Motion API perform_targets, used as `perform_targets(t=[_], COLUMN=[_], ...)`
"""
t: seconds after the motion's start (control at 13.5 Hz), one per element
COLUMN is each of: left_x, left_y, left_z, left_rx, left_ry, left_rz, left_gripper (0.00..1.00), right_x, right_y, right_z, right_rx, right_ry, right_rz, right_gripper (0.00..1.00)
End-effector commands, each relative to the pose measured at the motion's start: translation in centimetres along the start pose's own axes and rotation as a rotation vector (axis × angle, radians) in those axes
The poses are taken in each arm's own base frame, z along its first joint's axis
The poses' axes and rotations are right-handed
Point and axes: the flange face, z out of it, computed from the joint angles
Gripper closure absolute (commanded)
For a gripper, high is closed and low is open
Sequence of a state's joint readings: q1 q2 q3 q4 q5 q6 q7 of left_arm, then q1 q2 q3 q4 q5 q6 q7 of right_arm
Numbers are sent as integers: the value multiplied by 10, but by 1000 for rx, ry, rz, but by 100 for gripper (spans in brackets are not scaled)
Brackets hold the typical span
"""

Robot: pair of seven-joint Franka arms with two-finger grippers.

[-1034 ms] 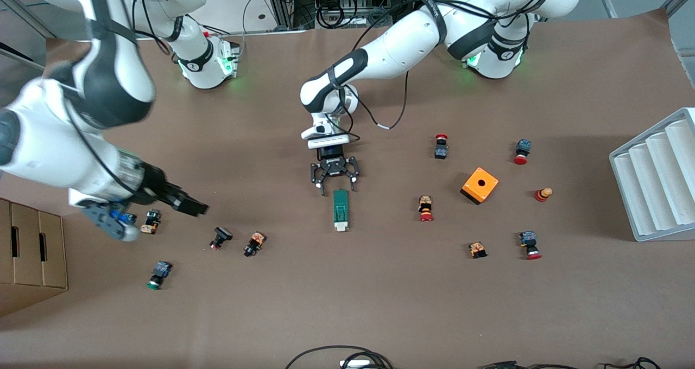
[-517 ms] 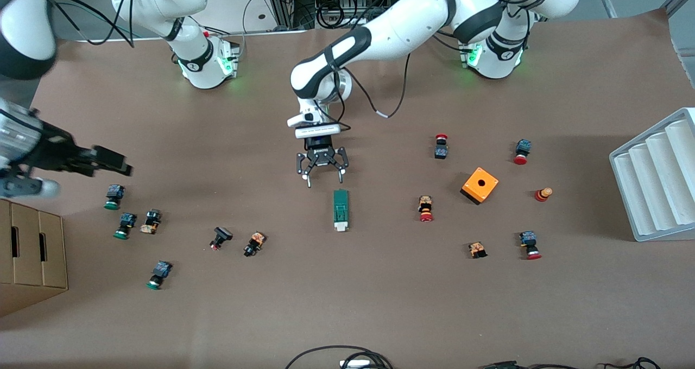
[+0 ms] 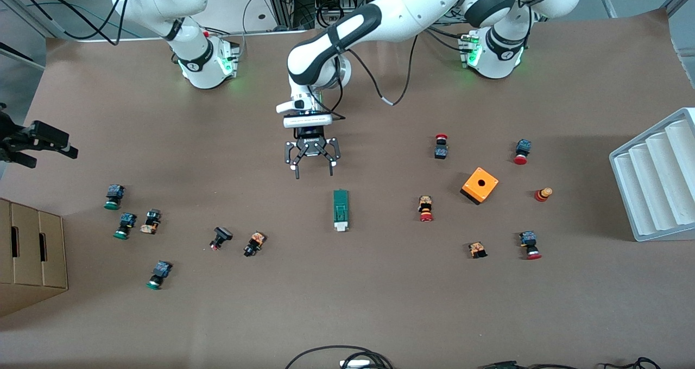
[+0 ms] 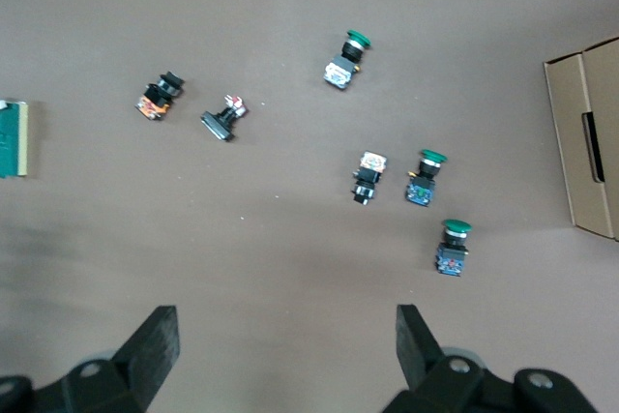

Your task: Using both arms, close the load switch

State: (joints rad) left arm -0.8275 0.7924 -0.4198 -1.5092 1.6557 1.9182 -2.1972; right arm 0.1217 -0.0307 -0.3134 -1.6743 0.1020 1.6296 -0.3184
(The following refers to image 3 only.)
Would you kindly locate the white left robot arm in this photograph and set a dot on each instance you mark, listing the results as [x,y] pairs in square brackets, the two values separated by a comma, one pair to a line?
[412,5]

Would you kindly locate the white ribbed tray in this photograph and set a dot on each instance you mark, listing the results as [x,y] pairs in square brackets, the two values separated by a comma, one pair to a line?
[651,184]

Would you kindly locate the black square button red contacts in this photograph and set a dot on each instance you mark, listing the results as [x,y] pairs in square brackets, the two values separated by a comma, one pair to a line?
[222,233]

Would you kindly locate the white plug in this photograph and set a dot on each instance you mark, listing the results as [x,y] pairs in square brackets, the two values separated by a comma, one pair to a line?
[355,364]

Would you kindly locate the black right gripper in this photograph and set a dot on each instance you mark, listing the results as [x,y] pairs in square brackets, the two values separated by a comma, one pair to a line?
[33,139]

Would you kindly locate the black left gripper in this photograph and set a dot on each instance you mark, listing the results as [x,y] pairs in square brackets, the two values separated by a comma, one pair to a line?
[311,141]

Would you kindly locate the green mushroom push button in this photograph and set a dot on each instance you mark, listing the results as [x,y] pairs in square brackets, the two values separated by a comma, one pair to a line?
[162,269]
[115,191]
[127,220]

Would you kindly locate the brown cardboard box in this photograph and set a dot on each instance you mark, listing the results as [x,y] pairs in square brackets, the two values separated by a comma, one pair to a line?
[27,249]
[4,249]
[53,249]

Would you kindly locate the red emergency stop orange block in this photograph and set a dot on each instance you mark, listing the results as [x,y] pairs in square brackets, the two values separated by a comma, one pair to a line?
[425,203]

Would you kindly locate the green load switch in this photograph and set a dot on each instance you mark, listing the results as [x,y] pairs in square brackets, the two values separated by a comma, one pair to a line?
[341,206]

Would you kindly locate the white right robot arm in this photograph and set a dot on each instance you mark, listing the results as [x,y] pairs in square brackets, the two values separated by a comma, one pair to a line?
[190,43]

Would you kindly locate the red mushroom button blue block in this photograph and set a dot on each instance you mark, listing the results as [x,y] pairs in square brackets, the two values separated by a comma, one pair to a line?
[523,146]
[528,239]

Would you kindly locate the red orange button head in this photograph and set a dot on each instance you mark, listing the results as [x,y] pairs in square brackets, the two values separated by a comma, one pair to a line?
[542,195]

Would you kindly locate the orange button enclosure box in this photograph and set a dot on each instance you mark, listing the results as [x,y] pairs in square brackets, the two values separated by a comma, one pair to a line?
[488,187]

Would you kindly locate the red push button black block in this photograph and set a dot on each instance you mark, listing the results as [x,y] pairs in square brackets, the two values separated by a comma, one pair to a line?
[441,152]

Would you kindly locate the orange contact block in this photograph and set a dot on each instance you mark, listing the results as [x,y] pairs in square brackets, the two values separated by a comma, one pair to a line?
[477,248]

